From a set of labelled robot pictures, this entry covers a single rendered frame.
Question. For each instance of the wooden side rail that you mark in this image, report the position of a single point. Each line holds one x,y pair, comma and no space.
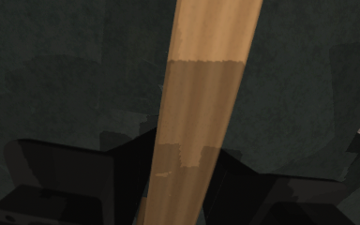
208,51

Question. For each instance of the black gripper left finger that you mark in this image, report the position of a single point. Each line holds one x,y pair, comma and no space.
118,177

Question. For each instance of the brown wooden post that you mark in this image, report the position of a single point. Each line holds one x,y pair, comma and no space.
141,215

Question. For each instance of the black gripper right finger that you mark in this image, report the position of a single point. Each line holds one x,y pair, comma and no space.
237,195

